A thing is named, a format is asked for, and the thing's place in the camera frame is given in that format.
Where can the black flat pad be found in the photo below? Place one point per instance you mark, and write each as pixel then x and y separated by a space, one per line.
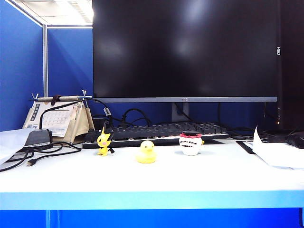
pixel 244 146

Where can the grey monitor stand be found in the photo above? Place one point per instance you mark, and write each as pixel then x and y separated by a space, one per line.
pixel 177 111

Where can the large black computer monitor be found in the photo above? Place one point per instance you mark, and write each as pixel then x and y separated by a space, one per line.
pixel 154 59

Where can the black bag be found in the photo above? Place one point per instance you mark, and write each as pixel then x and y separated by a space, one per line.
pixel 295 140

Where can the white folded paper sheet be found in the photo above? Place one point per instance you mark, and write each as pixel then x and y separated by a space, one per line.
pixel 278 154

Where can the grey adapter box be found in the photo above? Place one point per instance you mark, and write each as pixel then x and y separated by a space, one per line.
pixel 38 137

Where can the yellow pointy-eared mouse figure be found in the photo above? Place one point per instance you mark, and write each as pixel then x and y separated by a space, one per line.
pixel 103 142

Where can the black portrait HSD monitor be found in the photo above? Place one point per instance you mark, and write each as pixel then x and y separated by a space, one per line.
pixel 292 95

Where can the silver partition post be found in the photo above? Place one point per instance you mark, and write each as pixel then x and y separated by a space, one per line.
pixel 45 61

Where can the white doll with red hat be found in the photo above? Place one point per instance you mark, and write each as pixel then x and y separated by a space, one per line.
pixel 190 146

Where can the yellow rubber duck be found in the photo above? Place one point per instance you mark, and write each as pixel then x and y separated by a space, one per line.
pixel 146 154

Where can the beige desk calendar stand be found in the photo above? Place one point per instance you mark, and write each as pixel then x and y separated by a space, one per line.
pixel 79 123

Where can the black mechanical keyboard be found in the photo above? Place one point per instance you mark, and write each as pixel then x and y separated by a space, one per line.
pixel 147 133

